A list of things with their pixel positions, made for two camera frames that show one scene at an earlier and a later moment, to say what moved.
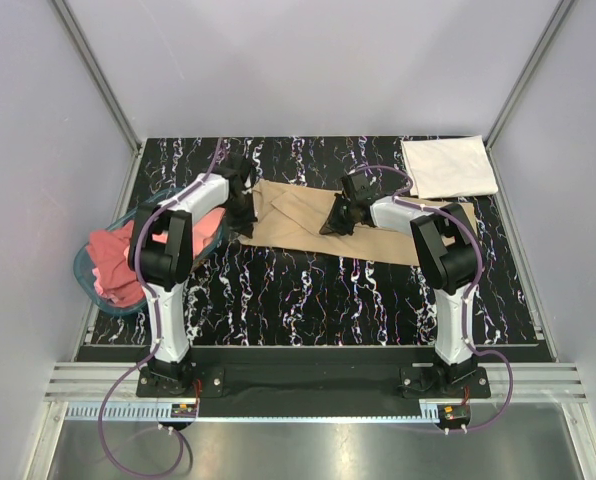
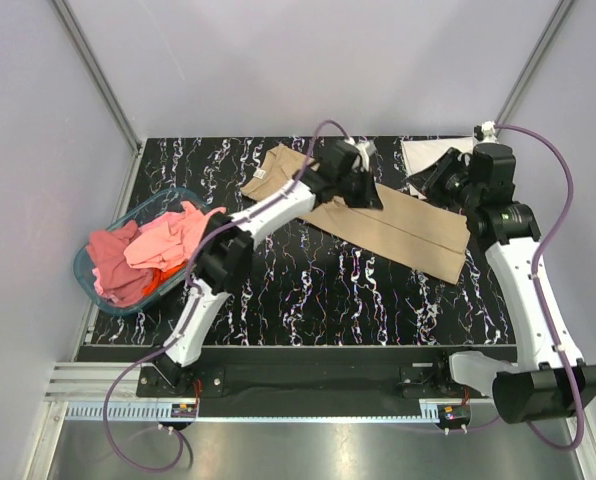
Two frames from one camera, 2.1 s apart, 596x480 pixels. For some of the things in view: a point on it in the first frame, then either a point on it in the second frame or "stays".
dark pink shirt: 108,251 stays
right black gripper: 332,225 → 428,180
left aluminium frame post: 99,77 stays
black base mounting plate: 182,377 stays
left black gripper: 243,225 → 367,197
